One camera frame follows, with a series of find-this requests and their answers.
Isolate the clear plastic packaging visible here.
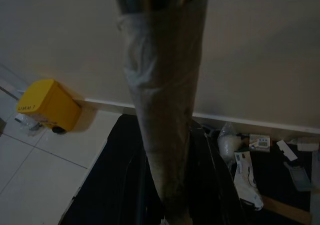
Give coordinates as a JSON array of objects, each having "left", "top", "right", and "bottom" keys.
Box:
[{"left": 14, "top": 114, "right": 43, "bottom": 137}]

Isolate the brown cardboard strip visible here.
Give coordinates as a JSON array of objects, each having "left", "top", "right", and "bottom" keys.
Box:
[{"left": 261, "top": 194, "right": 313, "bottom": 225}]

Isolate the black floor mat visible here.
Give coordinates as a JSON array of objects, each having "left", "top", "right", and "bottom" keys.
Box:
[{"left": 58, "top": 113, "right": 320, "bottom": 225}]

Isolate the clear bubble wrap bag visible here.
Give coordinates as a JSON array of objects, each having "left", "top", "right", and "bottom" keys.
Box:
[{"left": 216, "top": 121, "right": 242, "bottom": 162}]

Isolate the yellow pedal bin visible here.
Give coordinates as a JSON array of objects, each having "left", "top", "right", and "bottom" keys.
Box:
[{"left": 16, "top": 78, "right": 83, "bottom": 135}]

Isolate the white plastic strip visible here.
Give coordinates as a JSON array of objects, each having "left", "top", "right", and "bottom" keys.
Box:
[{"left": 276, "top": 139, "right": 299, "bottom": 161}]

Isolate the small printed timer box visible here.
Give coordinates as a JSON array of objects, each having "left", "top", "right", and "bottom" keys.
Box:
[{"left": 248, "top": 133, "right": 271, "bottom": 153}]

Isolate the white baseboard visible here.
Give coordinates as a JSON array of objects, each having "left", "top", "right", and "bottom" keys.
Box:
[{"left": 74, "top": 97, "right": 320, "bottom": 136}]

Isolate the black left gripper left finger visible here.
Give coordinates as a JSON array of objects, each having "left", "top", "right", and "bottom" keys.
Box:
[{"left": 124, "top": 144, "right": 167, "bottom": 225}]

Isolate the white printed plastic pouch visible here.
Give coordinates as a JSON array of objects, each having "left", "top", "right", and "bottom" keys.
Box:
[{"left": 233, "top": 151, "right": 265, "bottom": 212}]

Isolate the white folded paper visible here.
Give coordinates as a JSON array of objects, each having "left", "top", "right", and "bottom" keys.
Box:
[{"left": 297, "top": 136, "right": 320, "bottom": 151}]

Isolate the tape-wrapped hand broom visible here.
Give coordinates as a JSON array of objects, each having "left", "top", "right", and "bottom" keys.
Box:
[{"left": 112, "top": 0, "right": 210, "bottom": 225}]

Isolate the clear plastic case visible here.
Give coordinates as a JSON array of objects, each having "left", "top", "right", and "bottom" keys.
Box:
[{"left": 283, "top": 161, "right": 314, "bottom": 192}]

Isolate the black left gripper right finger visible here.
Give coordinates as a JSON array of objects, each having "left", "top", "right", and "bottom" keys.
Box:
[{"left": 186, "top": 118, "right": 247, "bottom": 225}]

